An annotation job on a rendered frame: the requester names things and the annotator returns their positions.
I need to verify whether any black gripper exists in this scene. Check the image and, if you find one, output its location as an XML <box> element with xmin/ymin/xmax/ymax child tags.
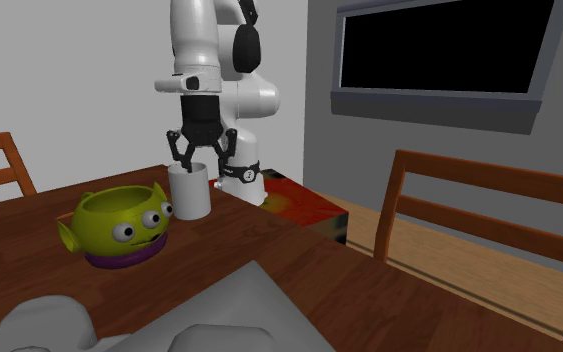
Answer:
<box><xmin>165</xmin><ymin>94</ymin><xmax>239</xmax><ymax>179</ymax></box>

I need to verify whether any white cup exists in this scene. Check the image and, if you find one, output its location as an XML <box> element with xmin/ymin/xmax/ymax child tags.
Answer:
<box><xmin>167</xmin><ymin>162</ymin><xmax>212</xmax><ymax>222</ymax></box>

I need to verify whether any red patterned robot stand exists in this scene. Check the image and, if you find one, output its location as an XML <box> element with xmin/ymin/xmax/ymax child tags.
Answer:
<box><xmin>207</xmin><ymin>168</ymin><xmax>349</xmax><ymax>246</ymax></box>

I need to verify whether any green alien head bowl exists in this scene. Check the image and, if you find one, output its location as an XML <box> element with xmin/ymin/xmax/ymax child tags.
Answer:
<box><xmin>57</xmin><ymin>182</ymin><xmax>175</xmax><ymax>270</ymax></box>

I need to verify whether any grey lumpy object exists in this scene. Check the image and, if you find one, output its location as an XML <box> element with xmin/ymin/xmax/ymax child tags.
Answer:
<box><xmin>0</xmin><ymin>260</ymin><xmax>337</xmax><ymax>352</ymax></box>

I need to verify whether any brown wooden chair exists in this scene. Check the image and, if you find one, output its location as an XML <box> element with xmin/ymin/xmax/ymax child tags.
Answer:
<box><xmin>0</xmin><ymin>131</ymin><xmax>38</xmax><ymax>198</ymax></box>
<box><xmin>373</xmin><ymin>148</ymin><xmax>563</xmax><ymax>352</ymax></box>

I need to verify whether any brown wooden table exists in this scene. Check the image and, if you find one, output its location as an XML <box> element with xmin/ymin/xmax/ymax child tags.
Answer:
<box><xmin>0</xmin><ymin>164</ymin><xmax>563</xmax><ymax>352</ymax></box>

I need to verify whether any dark window with grey frame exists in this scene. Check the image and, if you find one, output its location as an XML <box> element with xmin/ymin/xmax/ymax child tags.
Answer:
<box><xmin>330</xmin><ymin>0</ymin><xmax>563</xmax><ymax>136</ymax></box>

